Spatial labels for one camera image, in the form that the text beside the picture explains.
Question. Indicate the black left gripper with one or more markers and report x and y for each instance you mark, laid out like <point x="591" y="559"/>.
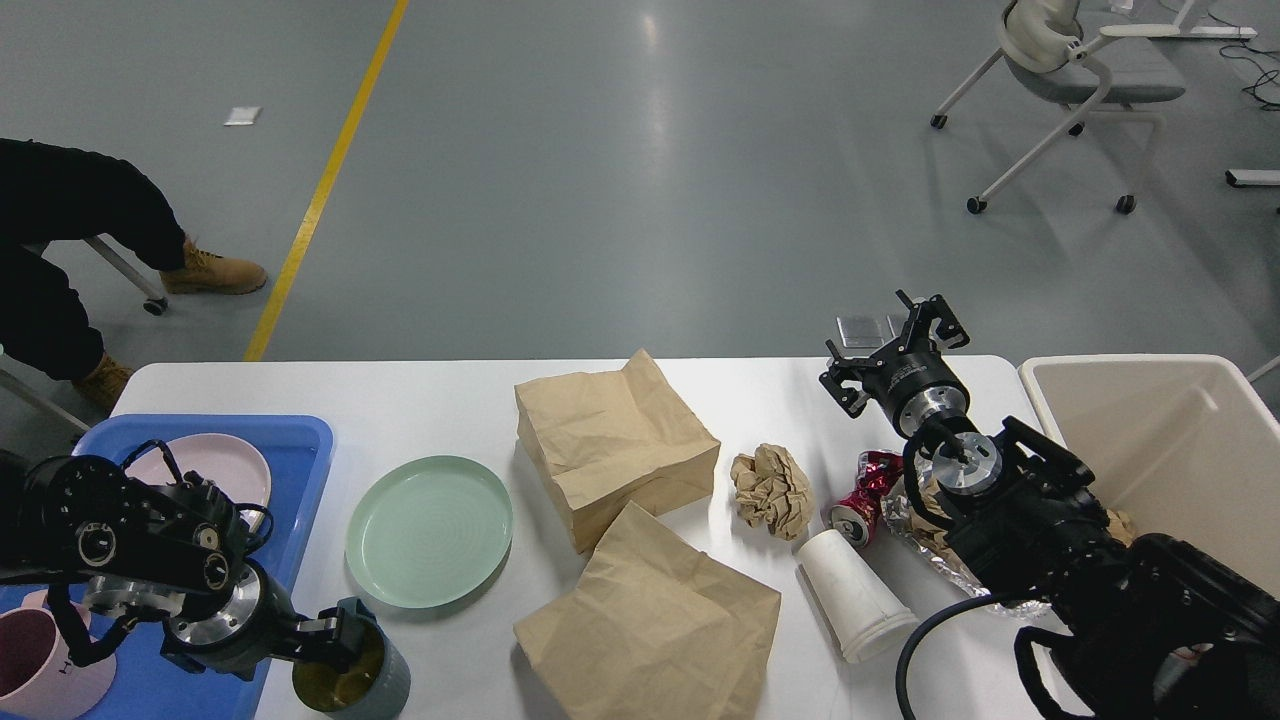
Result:
<point x="252" y="625"/>

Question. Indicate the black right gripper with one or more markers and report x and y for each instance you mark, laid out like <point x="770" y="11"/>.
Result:
<point x="908" y="379"/>

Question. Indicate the dark teal mug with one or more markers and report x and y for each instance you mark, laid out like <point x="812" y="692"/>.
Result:
<point x="376" y="685"/>

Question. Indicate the green plate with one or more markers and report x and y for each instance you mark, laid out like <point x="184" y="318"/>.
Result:
<point x="430" y="532"/>

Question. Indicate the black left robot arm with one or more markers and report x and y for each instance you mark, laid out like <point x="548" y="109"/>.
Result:
<point x="119" y="544"/>

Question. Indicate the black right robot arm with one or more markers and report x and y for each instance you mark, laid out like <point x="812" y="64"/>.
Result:
<point x="1157" y="629"/>

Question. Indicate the silver floor plate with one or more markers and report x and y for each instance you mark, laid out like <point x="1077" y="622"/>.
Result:
<point x="868" y="331"/>

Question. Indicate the crumpled foil wrapper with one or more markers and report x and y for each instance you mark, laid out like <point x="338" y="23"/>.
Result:
<point x="928" y="543"/>

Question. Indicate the crushed red soda can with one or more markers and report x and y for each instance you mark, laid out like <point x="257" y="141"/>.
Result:
<point x="855" y="516"/>

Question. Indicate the crumpled brown paper ball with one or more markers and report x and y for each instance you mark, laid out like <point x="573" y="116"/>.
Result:
<point x="773" y="491"/>

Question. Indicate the pink plate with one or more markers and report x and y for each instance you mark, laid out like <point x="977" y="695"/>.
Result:
<point x="231" y="463"/>

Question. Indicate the blue plastic tray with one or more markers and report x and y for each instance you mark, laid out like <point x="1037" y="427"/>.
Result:
<point x="299" y="451"/>

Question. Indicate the white paper cup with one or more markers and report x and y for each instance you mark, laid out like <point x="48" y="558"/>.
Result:
<point x="866" y="616"/>

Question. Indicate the pink mug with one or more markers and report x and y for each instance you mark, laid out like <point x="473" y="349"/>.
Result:
<point x="38" y="680"/>

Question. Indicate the beige plastic bin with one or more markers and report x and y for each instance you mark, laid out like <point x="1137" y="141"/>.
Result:
<point x="1180" y="442"/>

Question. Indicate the upper brown paper bag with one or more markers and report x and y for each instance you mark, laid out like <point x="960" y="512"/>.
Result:
<point x="601" y="440"/>

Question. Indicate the brown paper bag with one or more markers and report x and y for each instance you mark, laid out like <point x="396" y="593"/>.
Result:
<point x="601" y="440"/>
<point x="654" y="630"/>

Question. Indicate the lower brown paper bag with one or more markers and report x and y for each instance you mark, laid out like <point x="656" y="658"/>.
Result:
<point x="654" y="630"/>

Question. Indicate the white office chair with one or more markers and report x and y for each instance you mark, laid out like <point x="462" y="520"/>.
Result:
<point x="1092" y="67"/>

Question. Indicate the tan boot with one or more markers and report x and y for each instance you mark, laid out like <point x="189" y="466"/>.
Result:
<point x="207" y="272"/>
<point x="104" y="386"/>

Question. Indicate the grey chair leg with caster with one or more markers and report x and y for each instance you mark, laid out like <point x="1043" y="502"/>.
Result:
<point x="155" y="301"/>

